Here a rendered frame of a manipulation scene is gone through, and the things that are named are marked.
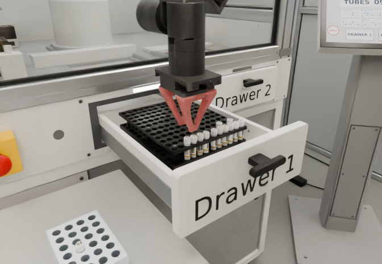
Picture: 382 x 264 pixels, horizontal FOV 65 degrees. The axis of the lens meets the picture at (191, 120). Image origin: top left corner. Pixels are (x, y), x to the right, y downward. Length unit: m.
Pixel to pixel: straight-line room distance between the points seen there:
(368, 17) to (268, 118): 0.53
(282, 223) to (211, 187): 1.34
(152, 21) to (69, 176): 0.41
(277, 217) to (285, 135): 1.29
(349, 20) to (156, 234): 1.04
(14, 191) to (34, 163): 0.07
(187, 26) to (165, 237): 0.35
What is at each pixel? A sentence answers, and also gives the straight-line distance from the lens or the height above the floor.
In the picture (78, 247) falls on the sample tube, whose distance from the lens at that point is 0.50.
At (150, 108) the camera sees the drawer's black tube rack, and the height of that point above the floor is 0.90.
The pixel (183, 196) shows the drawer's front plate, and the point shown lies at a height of 0.89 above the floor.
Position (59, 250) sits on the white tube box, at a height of 0.79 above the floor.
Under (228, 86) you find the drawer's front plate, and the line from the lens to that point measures 0.86.
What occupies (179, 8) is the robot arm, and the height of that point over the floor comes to 1.13.
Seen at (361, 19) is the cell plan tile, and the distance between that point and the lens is 1.32.
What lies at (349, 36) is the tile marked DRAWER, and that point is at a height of 1.00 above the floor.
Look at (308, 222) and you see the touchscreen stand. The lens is 1.77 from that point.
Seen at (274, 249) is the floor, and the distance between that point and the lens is 1.63.
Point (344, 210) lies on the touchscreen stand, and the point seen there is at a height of 0.16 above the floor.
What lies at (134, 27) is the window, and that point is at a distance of 0.70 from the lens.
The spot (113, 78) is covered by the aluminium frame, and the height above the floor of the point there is 0.97.
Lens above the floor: 1.15
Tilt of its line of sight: 23 degrees down
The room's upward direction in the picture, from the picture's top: straight up
